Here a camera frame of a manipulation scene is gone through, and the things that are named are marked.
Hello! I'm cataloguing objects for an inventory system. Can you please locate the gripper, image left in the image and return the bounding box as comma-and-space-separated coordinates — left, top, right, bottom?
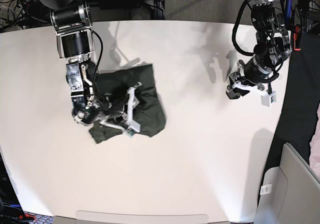
95, 86, 139, 129

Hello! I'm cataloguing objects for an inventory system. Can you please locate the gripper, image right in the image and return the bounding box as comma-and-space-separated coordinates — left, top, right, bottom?
228, 58, 273, 91

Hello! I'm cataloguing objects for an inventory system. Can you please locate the green long-sleeve T-shirt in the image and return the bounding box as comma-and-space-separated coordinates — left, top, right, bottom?
96, 64, 166, 138

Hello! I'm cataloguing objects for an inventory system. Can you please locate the black robot arm, image left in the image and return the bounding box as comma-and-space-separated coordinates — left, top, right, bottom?
39, 0, 142, 135

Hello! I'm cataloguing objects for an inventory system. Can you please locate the dark grey cloth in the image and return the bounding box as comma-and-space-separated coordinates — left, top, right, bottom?
264, 33, 320, 171

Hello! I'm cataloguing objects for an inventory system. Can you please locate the red clamp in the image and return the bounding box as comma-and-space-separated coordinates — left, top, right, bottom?
293, 24, 303, 51

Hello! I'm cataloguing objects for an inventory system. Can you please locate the white barcode label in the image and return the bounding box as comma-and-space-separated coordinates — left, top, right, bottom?
259, 184, 272, 196

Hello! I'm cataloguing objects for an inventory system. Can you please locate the grey plastic bin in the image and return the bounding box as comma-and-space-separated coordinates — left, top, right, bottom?
254, 143, 320, 224

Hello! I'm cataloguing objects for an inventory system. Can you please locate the black box with red logo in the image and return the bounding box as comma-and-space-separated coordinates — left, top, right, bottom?
0, 156, 37, 224

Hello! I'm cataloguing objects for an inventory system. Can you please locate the blue handled tool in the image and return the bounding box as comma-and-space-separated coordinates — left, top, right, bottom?
284, 0, 292, 20

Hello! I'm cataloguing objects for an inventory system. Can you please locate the black table leg frame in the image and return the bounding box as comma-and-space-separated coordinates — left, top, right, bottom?
144, 0, 166, 21

